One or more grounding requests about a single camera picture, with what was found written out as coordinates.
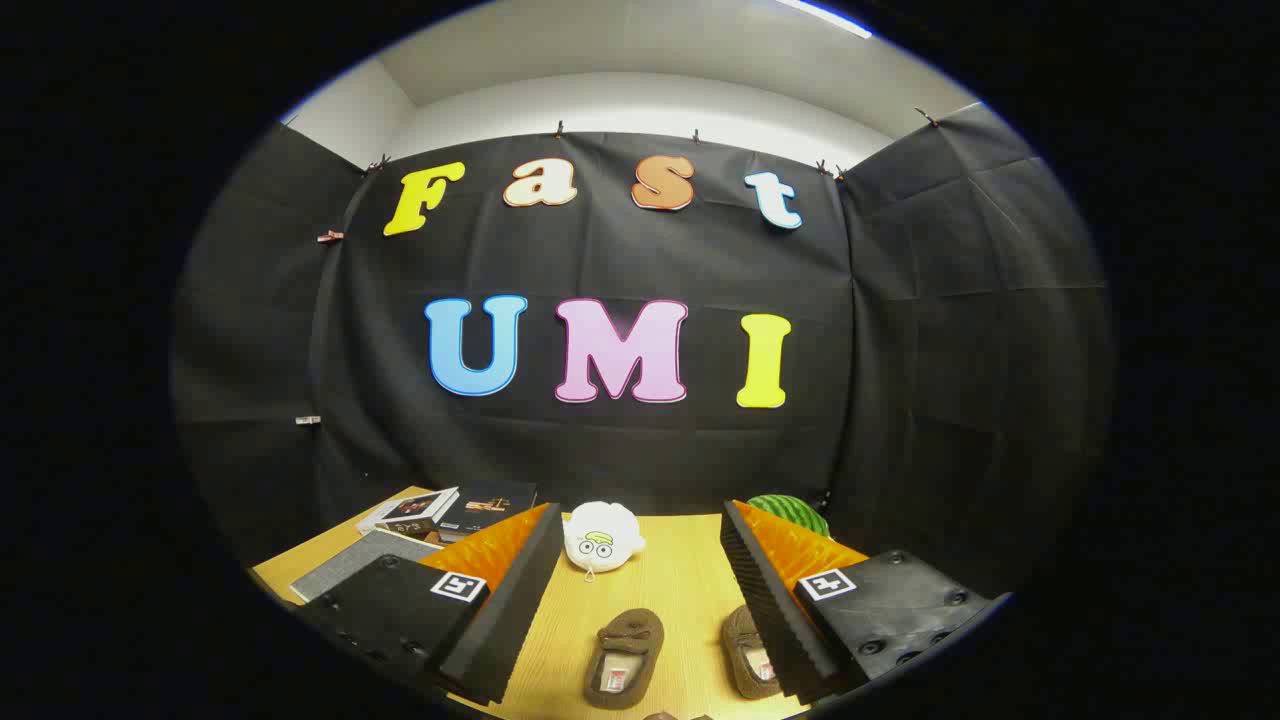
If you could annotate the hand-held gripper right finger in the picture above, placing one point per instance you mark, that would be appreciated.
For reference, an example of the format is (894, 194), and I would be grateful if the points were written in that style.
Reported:
(775, 610)

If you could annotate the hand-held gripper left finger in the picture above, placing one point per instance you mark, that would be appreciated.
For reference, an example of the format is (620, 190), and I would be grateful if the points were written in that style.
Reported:
(515, 600)

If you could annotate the brown slipper shoe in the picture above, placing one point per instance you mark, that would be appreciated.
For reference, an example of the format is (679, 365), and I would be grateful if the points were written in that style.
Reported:
(623, 660)
(748, 650)

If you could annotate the grey fabric storage box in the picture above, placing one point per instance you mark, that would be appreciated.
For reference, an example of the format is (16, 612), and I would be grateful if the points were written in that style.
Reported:
(350, 565)

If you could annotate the dark cover book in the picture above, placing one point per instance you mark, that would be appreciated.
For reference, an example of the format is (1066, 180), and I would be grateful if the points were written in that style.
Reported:
(490, 505)

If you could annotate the watermelon plush toy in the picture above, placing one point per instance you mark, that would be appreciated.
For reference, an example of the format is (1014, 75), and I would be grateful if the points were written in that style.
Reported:
(795, 512)

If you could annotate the white plush toy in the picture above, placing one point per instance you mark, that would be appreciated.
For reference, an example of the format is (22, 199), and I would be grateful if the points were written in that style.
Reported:
(600, 540)

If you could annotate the white cover book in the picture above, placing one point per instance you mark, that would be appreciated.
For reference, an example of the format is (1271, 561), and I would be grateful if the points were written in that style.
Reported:
(410, 510)

